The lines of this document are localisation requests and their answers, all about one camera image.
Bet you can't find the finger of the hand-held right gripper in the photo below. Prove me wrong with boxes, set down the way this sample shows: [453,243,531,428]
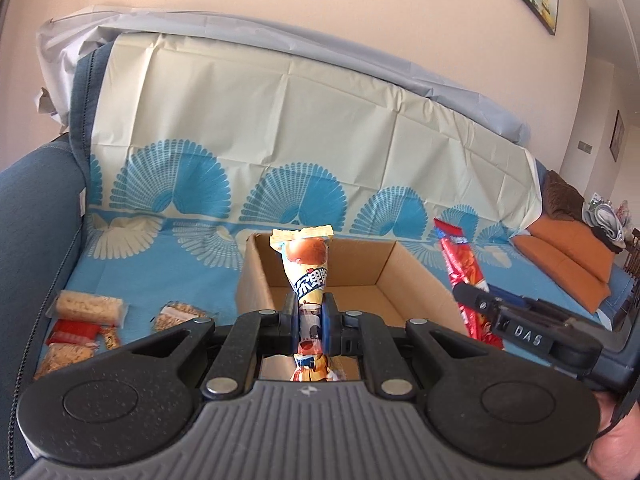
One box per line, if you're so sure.
[452,282,506,333]
[487,284,538,311]

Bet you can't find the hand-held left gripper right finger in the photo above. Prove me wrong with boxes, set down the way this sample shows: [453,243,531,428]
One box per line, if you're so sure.
[321,292,507,401]

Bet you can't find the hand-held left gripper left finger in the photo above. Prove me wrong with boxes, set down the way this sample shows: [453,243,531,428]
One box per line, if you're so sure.
[107,292,301,401]

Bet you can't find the long red snack packet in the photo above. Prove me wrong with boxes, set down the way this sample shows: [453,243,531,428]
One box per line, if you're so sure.
[432,218,506,348]

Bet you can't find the ice cream cone packet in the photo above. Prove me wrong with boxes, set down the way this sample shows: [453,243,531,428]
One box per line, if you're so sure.
[270,224,346,383]

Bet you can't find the cardboard box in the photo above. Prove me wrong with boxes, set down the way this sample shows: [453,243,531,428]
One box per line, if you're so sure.
[235,232,471,382]

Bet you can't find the pale rice bar packet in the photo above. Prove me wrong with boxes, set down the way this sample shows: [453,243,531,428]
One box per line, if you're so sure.
[45,290,126,326]

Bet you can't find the person's right hand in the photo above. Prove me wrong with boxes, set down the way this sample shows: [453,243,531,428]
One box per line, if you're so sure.
[586,390,640,480]

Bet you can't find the orange cushion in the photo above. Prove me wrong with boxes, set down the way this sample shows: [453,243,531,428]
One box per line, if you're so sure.
[512,217,617,313]

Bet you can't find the brown cloth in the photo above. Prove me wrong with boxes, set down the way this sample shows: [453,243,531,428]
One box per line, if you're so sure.
[542,170,586,223]

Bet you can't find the clear nut bar packet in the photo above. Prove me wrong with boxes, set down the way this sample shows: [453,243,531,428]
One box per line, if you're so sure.
[151,301,218,333]

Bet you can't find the cluttered pile of belongings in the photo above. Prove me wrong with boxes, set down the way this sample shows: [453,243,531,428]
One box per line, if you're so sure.
[582,192,632,253]

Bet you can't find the small orange snack packet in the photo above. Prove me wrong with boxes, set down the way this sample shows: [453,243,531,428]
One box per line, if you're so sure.
[97,325,122,351]

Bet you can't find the blue fan-print sofa cover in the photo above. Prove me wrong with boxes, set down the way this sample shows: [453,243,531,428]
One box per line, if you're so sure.
[87,30,631,376]

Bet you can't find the blue fabric sofa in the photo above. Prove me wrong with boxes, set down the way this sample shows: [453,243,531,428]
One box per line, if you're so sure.
[0,42,551,466]

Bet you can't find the grey-blue plastic sheet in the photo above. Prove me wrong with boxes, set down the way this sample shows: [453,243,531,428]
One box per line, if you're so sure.
[35,5,532,146]

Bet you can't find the small framed wall picture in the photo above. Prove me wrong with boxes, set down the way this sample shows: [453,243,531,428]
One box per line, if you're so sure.
[611,110,626,162]

